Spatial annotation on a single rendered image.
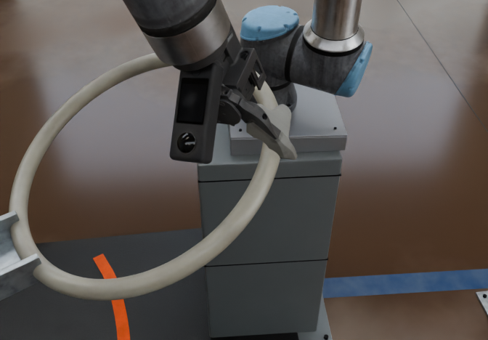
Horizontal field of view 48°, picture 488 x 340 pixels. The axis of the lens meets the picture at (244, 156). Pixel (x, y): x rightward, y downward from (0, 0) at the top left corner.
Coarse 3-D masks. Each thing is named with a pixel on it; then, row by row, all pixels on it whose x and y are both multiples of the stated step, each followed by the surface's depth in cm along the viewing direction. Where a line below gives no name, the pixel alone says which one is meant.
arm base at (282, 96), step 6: (282, 84) 147; (288, 84) 150; (276, 90) 148; (282, 90) 149; (288, 90) 151; (294, 90) 154; (252, 96) 149; (276, 96) 149; (282, 96) 150; (288, 96) 152; (294, 96) 154; (282, 102) 150; (288, 102) 153; (294, 102) 154; (294, 108) 155
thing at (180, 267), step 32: (128, 64) 104; (160, 64) 103; (96, 96) 105; (256, 96) 89; (32, 160) 98; (256, 192) 77; (224, 224) 75; (192, 256) 74; (64, 288) 78; (96, 288) 76; (128, 288) 75; (160, 288) 75
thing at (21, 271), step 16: (0, 224) 88; (0, 240) 89; (0, 256) 87; (16, 256) 87; (32, 256) 81; (0, 272) 79; (16, 272) 80; (32, 272) 82; (0, 288) 80; (16, 288) 82
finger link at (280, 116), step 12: (264, 108) 68; (276, 108) 69; (288, 108) 71; (276, 120) 69; (288, 120) 70; (252, 132) 68; (264, 132) 67; (288, 132) 70; (276, 144) 68; (288, 144) 69; (288, 156) 70
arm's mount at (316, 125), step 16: (304, 96) 160; (320, 96) 161; (304, 112) 155; (320, 112) 155; (336, 112) 155; (240, 128) 149; (304, 128) 150; (320, 128) 150; (336, 128) 150; (240, 144) 147; (256, 144) 148; (304, 144) 149; (320, 144) 149; (336, 144) 150
